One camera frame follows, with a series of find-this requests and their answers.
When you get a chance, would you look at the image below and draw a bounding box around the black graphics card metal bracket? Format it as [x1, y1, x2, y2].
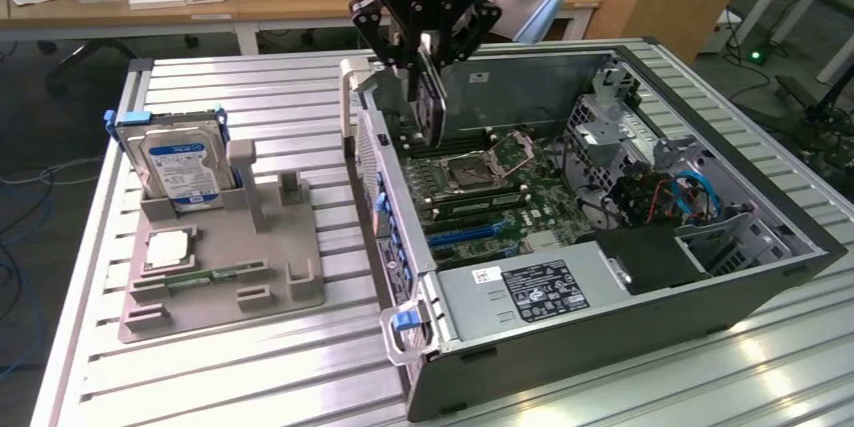
[399, 32, 448, 149]

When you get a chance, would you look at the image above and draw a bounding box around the metal socket cover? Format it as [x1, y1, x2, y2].
[490, 130, 539, 183]

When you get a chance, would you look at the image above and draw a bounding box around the CPU socket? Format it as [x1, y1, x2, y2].
[439, 150, 502, 193]

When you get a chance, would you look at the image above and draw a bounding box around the metal disk bay cage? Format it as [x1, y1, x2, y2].
[564, 91, 668, 198]

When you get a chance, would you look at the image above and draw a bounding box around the RAM stick white sticker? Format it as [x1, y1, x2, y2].
[431, 190, 530, 216]

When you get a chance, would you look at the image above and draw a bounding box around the green motherboard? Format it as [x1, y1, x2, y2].
[399, 126, 588, 271]

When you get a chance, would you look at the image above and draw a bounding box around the hard disk blue label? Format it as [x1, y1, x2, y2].
[136, 127, 225, 211]

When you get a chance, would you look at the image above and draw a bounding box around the hard drive with blue label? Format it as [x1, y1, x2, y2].
[101, 104, 232, 198]

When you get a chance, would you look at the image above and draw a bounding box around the blue expansion slot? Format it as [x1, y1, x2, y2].
[424, 225, 499, 249]

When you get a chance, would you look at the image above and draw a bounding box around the wooden desk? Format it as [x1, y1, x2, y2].
[0, 0, 602, 56]

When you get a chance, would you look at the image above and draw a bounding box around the grey plastic parts rack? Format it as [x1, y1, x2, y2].
[117, 139, 327, 345]

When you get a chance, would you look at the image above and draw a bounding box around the silver CPU chip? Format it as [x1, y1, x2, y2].
[144, 231, 193, 269]

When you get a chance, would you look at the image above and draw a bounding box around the green RAM stick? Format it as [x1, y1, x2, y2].
[164, 266, 259, 289]

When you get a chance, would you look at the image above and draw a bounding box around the silver power supply unit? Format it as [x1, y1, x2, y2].
[426, 240, 632, 343]

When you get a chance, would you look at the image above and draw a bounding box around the open black PC case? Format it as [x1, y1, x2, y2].
[338, 36, 850, 423]

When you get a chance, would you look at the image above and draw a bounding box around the thin red wire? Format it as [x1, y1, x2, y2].
[651, 180, 670, 221]

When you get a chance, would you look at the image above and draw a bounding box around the blue data wire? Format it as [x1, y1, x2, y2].
[668, 171, 723, 222]

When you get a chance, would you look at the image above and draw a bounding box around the black plastic air duct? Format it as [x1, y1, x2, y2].
[595, 224, 714, 297]

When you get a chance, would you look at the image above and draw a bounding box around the blue floor cable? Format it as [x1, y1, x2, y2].
[0, 181, 59, 378]

